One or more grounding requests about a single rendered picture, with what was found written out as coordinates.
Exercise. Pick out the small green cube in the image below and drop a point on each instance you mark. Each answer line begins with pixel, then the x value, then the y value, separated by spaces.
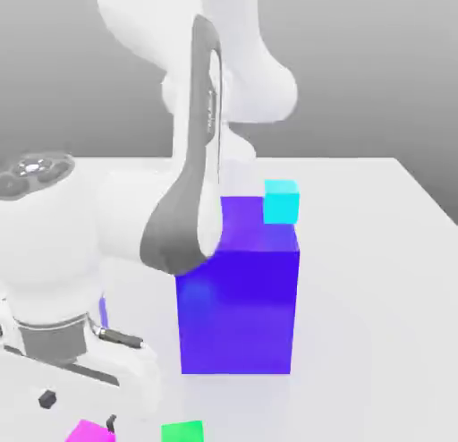
pixel 182 432

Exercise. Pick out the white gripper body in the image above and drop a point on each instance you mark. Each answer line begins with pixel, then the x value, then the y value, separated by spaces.
pixel 75 392

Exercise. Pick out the small cyan cube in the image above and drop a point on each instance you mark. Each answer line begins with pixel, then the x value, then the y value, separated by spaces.
pixel 281 205

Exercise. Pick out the large blue box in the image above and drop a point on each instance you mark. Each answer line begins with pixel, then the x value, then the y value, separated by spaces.
pixel 236 313

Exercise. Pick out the small magenta cube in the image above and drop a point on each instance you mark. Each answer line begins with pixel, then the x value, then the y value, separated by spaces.
pixel 89 433

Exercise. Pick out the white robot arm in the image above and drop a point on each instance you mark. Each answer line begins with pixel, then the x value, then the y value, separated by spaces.
pixel 53 241

